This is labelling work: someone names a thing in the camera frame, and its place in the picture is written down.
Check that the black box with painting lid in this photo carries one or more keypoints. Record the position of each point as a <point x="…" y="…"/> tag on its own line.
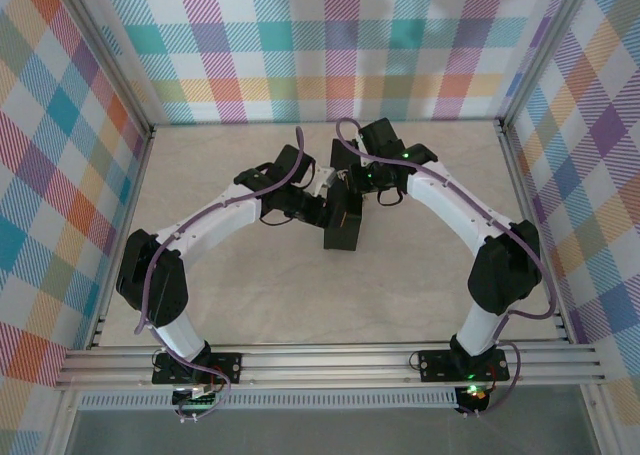
<point x="342" y="237"/>

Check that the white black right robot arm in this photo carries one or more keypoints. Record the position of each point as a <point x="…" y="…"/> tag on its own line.
<point x="450" y="195"/>

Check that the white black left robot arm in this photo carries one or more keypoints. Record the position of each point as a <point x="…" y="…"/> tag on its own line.
<point x="220" y="215"/>

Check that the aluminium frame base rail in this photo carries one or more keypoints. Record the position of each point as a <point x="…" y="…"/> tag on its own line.
<point x="325" y="365"/>

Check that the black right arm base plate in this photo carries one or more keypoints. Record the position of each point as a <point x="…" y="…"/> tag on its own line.
<point x="435" y="365"/>

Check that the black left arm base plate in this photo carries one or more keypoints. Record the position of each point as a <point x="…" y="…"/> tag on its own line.
<point x="230" y="365"/>

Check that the aluminium frame post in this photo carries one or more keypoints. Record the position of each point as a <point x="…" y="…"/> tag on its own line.
<point x="545" y="50"/>
<point x="107" y="55"/>

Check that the aluminium frame side rail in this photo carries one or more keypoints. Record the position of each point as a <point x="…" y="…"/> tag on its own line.
<point x="100" y="327"/>
<point x="559" y="320"/>

